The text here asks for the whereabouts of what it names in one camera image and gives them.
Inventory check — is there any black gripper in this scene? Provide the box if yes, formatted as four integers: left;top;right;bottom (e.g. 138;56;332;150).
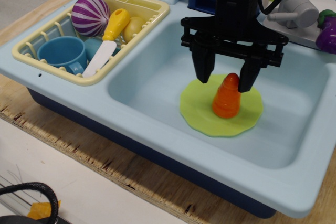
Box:
181;0;288;93

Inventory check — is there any orange toy carrot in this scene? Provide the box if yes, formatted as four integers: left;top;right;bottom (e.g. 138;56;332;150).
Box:
212;73;241;119

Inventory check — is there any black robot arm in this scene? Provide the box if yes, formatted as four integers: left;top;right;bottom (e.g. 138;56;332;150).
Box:
181;0;289;93

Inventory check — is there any green toy plate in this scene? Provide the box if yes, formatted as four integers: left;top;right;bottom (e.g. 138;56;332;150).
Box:
180;74;264;137

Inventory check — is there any grey toy faucet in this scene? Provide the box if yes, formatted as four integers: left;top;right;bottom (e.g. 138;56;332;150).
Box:
262;0;320;49

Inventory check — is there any yellow toy potato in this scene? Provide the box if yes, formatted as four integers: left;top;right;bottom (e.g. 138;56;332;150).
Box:
122;16;145;43

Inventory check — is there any purple toy eggplant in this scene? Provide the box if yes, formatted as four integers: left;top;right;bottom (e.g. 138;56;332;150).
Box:
316;9;335;55

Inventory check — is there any light blue toy sink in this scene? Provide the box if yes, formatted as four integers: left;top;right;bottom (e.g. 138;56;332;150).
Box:
1;0;335;219

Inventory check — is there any yellow dish rack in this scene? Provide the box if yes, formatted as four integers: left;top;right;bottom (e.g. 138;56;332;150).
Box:
12;0;170;86

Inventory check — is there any small blue toy bowl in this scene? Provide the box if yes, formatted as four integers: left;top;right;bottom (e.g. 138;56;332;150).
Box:
84;38;104;62

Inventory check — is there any purple striped toy onion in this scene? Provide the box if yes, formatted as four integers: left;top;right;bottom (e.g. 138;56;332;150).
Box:
71;0;111;37

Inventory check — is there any blue toy cup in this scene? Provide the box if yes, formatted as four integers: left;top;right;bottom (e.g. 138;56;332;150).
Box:
37;36;87;75

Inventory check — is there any wooden plywood board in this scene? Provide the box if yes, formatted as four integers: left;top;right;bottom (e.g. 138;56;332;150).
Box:
1;0;335;223

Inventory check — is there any yellow tape piece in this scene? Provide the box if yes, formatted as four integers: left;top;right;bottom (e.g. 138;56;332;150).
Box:
27;202;51;220

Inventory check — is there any yellow handled toy knife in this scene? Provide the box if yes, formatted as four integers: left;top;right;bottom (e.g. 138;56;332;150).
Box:
82;8;130;78

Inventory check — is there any black braided cable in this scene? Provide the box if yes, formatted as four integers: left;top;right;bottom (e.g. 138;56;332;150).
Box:
0;182;59;224

